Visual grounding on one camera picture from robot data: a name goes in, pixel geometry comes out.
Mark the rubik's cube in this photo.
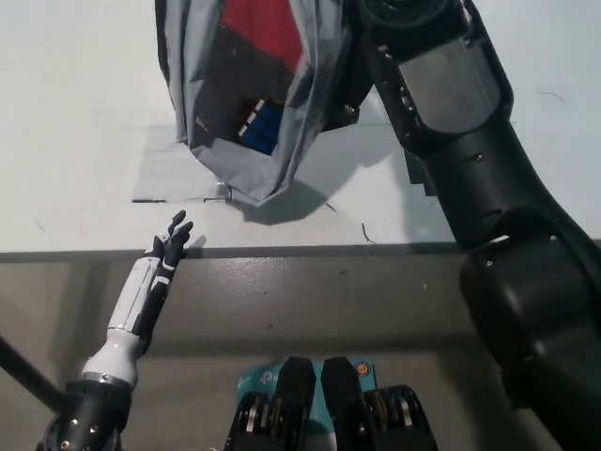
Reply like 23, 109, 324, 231
234, 95, 287, 156

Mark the clear tape patch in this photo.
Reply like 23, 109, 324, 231
132, 122, 236, 204

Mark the red item in bag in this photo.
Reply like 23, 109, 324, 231
220, 0, 306, 65

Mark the black diagonal table brace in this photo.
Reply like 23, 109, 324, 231
0, 334, 67, 412

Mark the white and black left hand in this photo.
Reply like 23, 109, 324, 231
78, 210, 194, 389

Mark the black and teal robot body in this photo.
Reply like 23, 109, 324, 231
224, 356, 438, 451

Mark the grey plastic bag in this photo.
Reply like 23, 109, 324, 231
154, 0, 372, 208

